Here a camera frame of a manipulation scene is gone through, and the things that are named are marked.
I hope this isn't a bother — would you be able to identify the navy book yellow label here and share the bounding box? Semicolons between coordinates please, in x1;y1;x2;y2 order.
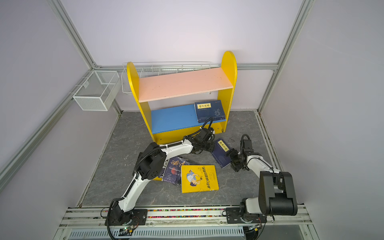
197;119;226;125
194;100;226;123
212;139;232;169

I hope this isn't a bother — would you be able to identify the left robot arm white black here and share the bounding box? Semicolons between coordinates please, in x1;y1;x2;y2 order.
105;118;215;226

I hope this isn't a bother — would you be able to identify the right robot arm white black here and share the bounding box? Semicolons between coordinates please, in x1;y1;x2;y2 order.
227;134;298;220

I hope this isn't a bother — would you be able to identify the yellow shelf with pink and blue boards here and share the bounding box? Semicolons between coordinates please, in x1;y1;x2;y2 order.
126;51;238;144

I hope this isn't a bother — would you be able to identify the yellow cartoon cover book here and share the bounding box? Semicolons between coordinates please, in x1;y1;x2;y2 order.
181;165;219;194

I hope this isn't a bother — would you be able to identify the dark purple book red circle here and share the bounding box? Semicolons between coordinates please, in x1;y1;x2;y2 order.
162;157;191;186

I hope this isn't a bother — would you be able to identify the white mesh box basket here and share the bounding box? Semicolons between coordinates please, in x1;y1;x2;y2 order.
73;71;122;112

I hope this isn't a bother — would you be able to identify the white vent grille panel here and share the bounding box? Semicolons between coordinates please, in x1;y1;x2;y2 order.
67;227;245;240

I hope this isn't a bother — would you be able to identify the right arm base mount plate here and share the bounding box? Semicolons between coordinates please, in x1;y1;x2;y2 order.
224;208;267;224

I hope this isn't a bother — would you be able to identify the aluminium rail with colourful strip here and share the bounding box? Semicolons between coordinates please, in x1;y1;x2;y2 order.
59;205;313;229

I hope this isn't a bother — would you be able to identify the white wire rack basket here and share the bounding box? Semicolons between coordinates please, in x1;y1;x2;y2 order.
133;62;214;78

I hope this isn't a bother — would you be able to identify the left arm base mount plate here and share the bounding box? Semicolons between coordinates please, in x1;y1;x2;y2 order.
105;209;148;226

